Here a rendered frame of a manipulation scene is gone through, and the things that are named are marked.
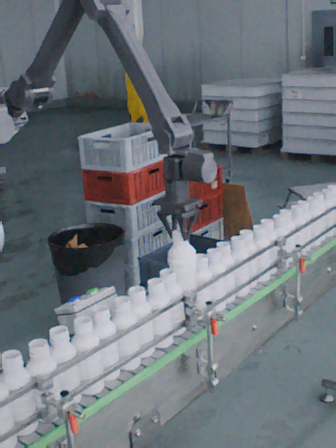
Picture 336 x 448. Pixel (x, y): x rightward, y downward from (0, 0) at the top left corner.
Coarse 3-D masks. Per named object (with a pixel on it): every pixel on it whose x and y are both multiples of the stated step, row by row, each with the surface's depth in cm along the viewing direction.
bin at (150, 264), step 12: (192, 240) 237; (204, 240) 233; (216, 240) 229; (156, 252) 222; (204, 252) 235; (144, 264) 214; (156, 264) 210; (168, 264) 206; (144, 276) 216; (156, 276) 212
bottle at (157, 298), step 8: (152, 280) 139; (160, 280) 139; (152, 288) 137; (160, 288) 137; (152, 296) 137; (160, 296) 137; (168, 296) 139; (152, 304) 137; (160, 304) 136; (152, 312) 137; (168, 312) 138; (152, 320) 138; (160, 320) 138; (168, 320) 139; (160, 328) 138; (168, 328) 139; (160, 344) 140; (168, 344) 140
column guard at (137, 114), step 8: (128, 80) 1134; (128, 88) 1140; (128, 96) 1146; (136, 96) 1133; (128, 104) 1151; (136, 104) 1138; (128, 112) 1157; (136, 112) 1144; (144, 112) 1146; (136, 120) 1150; (144, 120) 1150
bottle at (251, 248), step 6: (240, 234) 168; (246, 234) 167; (252, 234) 168; (246, 240) 167; (252, 240) 168; (246, 246) 167; (252, 246) 168; (252, 252) 167; (252, 264) 168; (252, 270) 169; (252, 276) 169; (252, 282) 170
